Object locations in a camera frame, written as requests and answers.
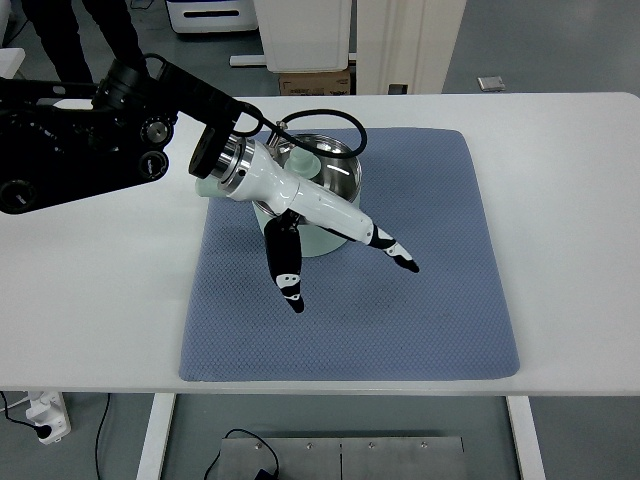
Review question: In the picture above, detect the white robotic hand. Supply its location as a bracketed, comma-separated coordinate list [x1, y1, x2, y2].
[212, 137, 420, 313]

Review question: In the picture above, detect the green pot with handle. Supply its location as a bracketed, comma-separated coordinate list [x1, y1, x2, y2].
[196, 134, 371, 257]

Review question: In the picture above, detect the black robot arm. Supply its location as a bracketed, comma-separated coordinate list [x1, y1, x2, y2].
[1, 61, 417, 312]

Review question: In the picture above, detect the glass lid green knob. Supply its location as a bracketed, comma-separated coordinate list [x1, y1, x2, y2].
[266, 134, 362, 204]

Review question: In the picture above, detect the blue quilted mat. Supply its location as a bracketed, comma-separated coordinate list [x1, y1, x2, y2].
[179, 128, 520, 382]

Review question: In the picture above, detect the cardboard box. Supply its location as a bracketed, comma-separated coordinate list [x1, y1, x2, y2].
[279, 69, 351, 96]

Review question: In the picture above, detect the white cabinet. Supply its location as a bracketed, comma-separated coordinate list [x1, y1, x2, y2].
[229, 0, 353, 73]

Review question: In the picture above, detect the small grey floor device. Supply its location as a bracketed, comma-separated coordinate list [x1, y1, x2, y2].
[477, 76, 506, 92]

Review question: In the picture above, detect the white machine on floor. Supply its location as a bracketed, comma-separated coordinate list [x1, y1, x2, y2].
[165, 1, 258, 34]

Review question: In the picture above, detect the white power strip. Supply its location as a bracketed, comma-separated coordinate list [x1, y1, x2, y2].
[26, 391, 71, 445]

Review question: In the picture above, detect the person in black trousers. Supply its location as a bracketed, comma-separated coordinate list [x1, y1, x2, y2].
[22, 1, 147, 83]

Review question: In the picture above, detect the white side table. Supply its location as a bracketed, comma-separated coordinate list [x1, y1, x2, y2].
[0, 48, 26, 79]

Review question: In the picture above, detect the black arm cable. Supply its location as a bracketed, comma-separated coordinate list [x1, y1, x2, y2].
[142, 53, 369, 160]

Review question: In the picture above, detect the black floor cable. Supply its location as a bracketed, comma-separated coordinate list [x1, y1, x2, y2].
[95, 392, 284, 480]

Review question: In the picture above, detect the metal base plate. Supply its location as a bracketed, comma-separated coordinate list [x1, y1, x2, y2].
[215, 436, 468, 479]

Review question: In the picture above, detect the white table frame leg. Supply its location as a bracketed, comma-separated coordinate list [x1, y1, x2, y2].
[135, 393, 177, 480]

